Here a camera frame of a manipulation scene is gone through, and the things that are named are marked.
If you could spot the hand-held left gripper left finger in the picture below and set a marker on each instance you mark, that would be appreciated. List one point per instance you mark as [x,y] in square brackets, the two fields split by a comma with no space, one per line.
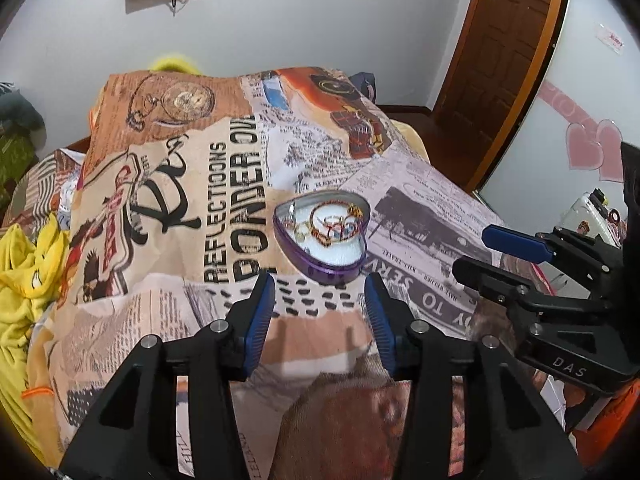
[260,315]

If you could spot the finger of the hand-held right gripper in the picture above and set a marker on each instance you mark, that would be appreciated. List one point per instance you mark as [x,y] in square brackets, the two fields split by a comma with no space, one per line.
[515,242]
[490,275]

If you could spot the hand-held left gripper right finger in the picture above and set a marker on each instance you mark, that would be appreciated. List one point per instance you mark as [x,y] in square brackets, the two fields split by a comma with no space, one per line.
[380,315]

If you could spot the purple heart-shaped tin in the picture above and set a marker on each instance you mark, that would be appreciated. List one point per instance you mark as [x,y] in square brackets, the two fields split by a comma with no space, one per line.
[345,252]

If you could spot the white case with stickers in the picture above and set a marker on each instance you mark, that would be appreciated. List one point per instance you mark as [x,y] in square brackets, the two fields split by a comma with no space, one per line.
[585,217]

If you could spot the newspaper print blanket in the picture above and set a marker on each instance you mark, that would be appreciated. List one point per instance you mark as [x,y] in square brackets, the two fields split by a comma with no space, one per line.
[200,240]

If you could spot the pink heart sticker pair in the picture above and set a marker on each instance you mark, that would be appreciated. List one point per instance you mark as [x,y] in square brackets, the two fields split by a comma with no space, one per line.
[595,147]

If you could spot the white sliding wardrobe door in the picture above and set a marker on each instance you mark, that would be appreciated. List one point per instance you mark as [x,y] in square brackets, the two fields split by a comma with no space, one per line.
[590,90]

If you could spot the brown wooden door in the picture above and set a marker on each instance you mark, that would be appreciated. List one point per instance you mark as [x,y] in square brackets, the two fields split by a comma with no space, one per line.
[500,35]

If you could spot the dark blue cloth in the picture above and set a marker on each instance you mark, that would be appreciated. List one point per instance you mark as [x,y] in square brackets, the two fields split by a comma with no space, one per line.
[367,85]

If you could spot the yellow blanket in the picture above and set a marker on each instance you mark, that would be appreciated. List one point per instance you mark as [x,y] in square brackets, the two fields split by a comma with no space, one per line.
[25,285]

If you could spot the striped printed sheet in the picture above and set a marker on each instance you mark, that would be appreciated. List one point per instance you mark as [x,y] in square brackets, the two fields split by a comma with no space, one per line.
[45,185]

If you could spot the yellow plush item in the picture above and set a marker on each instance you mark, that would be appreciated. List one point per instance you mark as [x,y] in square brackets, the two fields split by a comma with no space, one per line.
[172,64]

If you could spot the green patterned bag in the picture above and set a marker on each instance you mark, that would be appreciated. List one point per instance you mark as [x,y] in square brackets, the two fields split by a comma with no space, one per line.
[15,160]

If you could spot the small wall label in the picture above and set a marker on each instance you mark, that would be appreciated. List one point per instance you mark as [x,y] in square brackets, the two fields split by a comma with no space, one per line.
[612,39]

